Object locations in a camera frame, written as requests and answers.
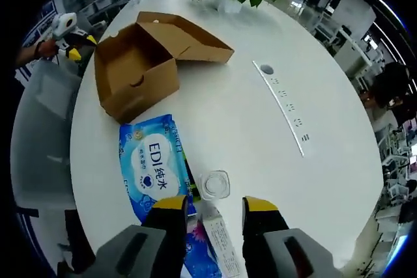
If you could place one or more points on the brown cardboard shoe box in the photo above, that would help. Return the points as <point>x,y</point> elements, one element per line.
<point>146,95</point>

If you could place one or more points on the table socket strip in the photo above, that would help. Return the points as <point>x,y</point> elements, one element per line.
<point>286,108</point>

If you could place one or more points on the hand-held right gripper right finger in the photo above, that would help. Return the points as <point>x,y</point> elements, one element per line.
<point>260,222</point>

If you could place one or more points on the blue soft refill pouch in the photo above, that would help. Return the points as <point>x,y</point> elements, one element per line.
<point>198,248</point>

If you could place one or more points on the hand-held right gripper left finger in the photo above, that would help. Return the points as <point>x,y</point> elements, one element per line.
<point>166,235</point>

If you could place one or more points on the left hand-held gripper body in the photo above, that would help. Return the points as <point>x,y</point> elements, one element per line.
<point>62,29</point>

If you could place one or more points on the grey mesh office chair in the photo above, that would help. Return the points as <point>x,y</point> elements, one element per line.
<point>42,128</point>

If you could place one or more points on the white office cabinet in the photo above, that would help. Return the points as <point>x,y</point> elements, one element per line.
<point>353,56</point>

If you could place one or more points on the black wristband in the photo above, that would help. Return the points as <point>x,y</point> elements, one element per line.
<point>38,49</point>

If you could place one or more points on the person's left hand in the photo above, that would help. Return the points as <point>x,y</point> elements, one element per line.
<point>49,48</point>

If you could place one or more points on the green silver soft pouch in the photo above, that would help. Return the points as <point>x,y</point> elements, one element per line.
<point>190,187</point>

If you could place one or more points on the white printed carton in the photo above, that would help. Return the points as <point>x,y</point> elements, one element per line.
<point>221,242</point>

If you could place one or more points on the grey round table grommet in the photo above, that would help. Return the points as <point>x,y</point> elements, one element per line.
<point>267,69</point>

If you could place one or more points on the blue wet wipes pack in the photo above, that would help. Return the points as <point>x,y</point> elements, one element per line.
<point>153,161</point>

